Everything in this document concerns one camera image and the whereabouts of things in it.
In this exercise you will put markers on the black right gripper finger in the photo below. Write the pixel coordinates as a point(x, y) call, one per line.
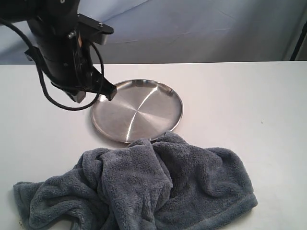
point(102, 86)

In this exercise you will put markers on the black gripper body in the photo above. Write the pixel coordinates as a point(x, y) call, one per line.
point(61, 75)

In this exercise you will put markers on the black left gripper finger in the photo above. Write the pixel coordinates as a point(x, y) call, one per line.
point(77, 95)

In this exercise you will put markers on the blue-grey fluffy towel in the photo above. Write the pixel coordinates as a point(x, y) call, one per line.
point(165, 185)

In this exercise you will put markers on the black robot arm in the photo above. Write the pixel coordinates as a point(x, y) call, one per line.
point(59, 41)

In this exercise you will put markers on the round stainless steel plate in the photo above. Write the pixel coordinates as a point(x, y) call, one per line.
point(140, 109)

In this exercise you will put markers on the blue-grey backdrop curtain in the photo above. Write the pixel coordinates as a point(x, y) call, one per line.
point(188, 31)

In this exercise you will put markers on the black tripod stand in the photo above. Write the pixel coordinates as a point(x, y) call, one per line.
point(300, 50)

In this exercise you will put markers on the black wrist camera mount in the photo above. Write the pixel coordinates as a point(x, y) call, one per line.
point(93, 30)

